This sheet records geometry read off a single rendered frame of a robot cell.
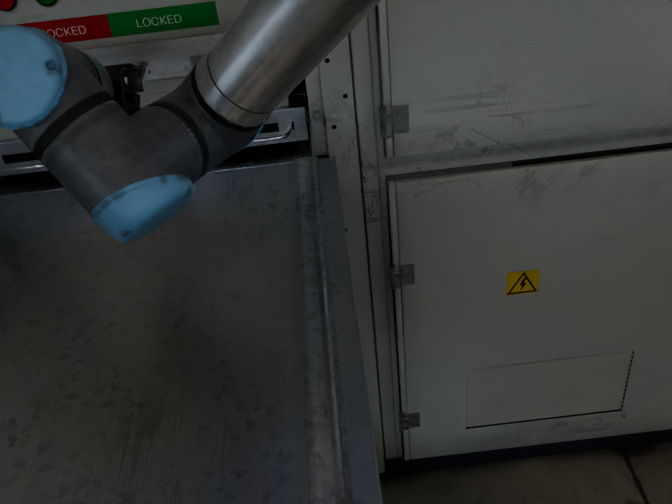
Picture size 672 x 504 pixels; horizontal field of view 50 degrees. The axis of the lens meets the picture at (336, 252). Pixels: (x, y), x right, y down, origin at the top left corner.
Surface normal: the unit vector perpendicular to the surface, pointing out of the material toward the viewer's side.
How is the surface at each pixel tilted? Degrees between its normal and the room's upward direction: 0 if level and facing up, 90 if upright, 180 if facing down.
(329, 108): 90
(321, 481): 0
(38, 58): 58
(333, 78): 90
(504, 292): 90
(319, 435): 0
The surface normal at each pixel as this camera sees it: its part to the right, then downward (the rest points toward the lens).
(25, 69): -0.05, 0.05
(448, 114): 0.07, 0.59
